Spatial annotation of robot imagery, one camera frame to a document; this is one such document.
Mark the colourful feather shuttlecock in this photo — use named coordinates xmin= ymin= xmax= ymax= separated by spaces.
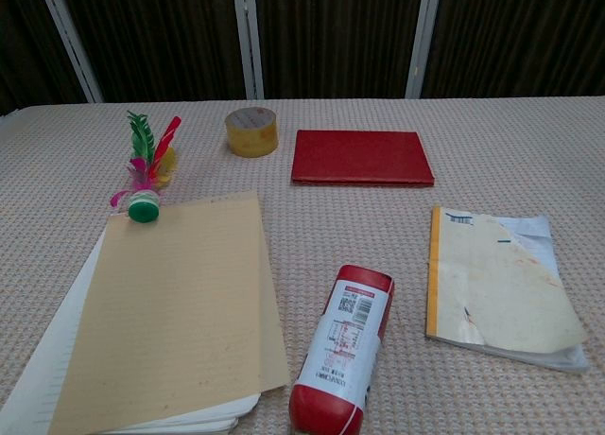
xmin=110 ymin=111 xmax=183 ymax=226

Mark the dark ribbed screen panel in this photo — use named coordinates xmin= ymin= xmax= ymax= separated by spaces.
xmin=249 ymin=0 xmax=429 ymax=101
xmin=56 ymin=0 xmax=251 ymax=105
xmin=421 ymin=0 xmax=605 ymax=99
xmin=0 ymin=0 xmax=92 ymax=117

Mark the red bottle with white label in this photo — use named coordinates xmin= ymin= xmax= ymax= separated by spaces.
xmin=287 ymin=264 xmax=396 ymax=435

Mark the white screen frame post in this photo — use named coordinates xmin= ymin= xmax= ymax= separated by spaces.
xmin=36 ymin=0 xmax=105 ymax=104
xmin=231 ymin=0 xmax=265 ymax=101
xmin=405 ymin=0 xmax=444 ymax=100

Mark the yellow clear tape roll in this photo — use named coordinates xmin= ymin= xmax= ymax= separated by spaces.
xmin=224 ymin=107 xmax=280 ymax=159

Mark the tan paper notepad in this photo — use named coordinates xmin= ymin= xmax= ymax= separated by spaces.
xmin=48 ymin=190 xmax=292 ymax=435

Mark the red hardcover book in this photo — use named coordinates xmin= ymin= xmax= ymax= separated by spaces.
xmin=290 ymin=129 xmax=436 ymax=189

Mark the notebook with torn cream cover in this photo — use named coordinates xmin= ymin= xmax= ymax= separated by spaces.
xmin=424 ymin=205 xmax=592 ymax=374

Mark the beige woven tablecloth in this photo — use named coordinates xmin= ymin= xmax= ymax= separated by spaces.
xmin=0 ymin=94 xmax=605 ymax=435

